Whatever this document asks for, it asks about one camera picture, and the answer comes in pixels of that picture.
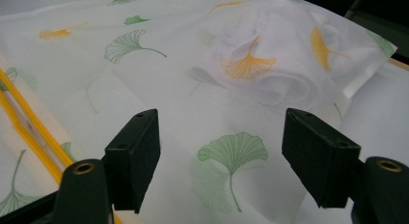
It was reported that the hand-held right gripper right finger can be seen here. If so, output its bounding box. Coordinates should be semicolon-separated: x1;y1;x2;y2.
282;107;363;210

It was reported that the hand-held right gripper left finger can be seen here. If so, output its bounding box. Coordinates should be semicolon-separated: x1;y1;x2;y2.
104;108;161;215

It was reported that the white ginkgo leaf print cloth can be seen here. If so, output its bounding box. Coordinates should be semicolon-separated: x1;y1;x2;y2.
0;0;398;224

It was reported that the yellow strip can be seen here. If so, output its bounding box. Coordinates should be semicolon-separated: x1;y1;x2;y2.
0;68;123;224

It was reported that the dark green frame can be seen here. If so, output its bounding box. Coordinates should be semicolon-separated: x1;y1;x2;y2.
344;0;409;59

